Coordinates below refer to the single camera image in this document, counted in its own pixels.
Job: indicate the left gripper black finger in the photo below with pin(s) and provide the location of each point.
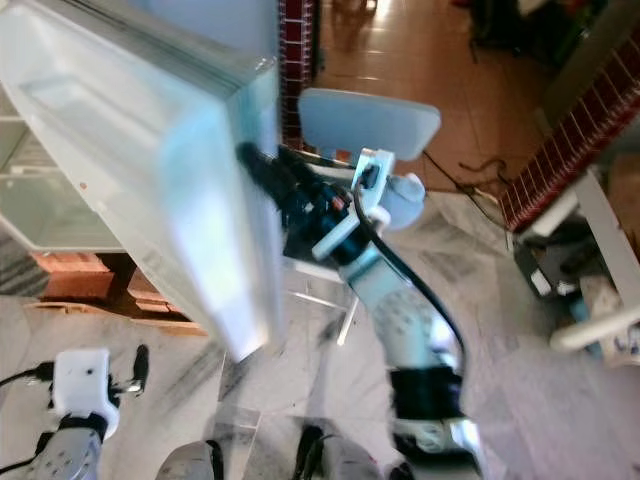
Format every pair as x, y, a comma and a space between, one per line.
141, 365

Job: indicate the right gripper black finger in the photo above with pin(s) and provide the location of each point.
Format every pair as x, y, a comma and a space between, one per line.
262, 168
300, 172

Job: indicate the pale fridge door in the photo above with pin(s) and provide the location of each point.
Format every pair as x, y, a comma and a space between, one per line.
150, 150

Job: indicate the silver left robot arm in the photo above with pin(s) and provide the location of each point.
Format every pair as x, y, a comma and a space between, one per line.
65, 460

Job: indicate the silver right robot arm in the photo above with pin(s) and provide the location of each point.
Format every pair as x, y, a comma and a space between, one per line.
410, 330

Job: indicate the flat wooden board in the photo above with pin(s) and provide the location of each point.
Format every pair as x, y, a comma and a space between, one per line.
100, 312

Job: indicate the red brick stack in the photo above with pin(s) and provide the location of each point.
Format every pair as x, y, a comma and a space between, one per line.
72, 276
155, 292

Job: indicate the white folding chair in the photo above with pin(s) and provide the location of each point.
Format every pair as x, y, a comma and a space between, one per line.
370, 120

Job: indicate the narrow red brick pillar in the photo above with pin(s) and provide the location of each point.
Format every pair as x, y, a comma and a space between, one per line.
296, 50

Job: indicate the grey right robot leg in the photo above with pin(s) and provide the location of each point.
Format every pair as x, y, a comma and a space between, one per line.
345, 460

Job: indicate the black floor appliance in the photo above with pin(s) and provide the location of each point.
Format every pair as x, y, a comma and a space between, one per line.
538, 270

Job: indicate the wide red brick pillar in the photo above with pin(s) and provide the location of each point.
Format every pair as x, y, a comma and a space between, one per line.
560, 160

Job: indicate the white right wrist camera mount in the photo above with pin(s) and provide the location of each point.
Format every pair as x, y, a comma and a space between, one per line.
335, 240

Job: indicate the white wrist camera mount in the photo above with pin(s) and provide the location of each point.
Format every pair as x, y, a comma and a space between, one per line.
80, 385
335, 240

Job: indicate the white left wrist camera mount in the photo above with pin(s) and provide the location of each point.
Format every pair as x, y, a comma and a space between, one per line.
80, 385

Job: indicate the white plastic frame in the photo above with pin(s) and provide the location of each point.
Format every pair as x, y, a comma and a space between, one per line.
595, 335

